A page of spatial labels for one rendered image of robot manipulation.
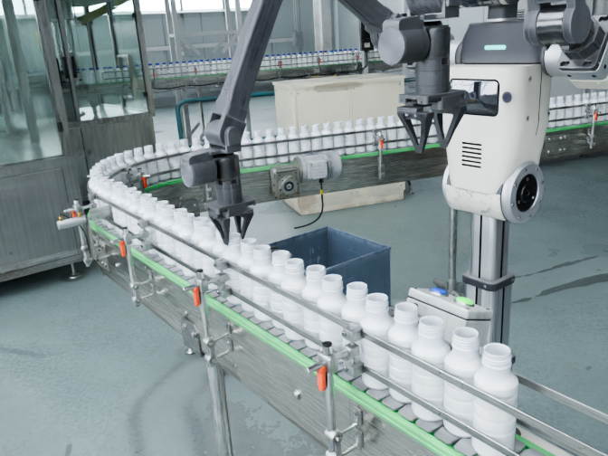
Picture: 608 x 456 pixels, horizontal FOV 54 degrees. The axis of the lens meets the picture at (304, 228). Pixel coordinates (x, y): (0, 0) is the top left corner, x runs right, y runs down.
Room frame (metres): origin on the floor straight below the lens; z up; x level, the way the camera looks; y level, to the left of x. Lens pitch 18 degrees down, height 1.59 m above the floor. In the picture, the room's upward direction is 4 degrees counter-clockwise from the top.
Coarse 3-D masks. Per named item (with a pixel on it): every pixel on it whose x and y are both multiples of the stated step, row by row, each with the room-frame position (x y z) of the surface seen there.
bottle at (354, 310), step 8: (352, 288) 0.98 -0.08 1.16; (360, 288) 0.98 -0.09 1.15; (352, 296) 0.95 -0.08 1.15; (360, 296) 0.95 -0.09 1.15; (352, 304) 0.95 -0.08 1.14; (360, 304) 0.95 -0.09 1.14; (344, 312) 0.95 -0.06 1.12; (352, 312) 0.94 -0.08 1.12; (360, 312) 0.94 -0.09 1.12; (352, 320) 0.94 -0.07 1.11; (344, 344) 0.95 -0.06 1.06; (360, 344) 0.94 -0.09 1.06; (360, 352) 0.94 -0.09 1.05; (360, 360) 0.93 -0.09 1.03
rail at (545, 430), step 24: (144, 240) 1.66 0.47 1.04; (264, 312) 1.14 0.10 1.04; (312, 336) 1.01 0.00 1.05; (408, 360) 0.81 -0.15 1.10; (384, 384) 0.85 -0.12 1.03; (456, 384) 0.73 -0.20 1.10; (528, 384) 0.72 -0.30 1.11; (432, 408) 0.77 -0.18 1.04; (504, 408) 0.67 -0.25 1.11; (576, 408) 0.66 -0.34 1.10; (480, 432) 0.70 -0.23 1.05; (552, 432) 0.61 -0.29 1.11
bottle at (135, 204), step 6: (132, 192) 1.78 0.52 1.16; (138, 192) 1.78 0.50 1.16; (132, 198) 1.75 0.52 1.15; (138, 198) 1.76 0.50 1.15; (132, 204) 1.75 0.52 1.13; (138, 204) 1.75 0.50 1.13; (132, 210) 1.74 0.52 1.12; (132, 222) 1.74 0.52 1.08; (132, 228) 1.75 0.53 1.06; (138, 228) 1.74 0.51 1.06; (138, 240) 1.74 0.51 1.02
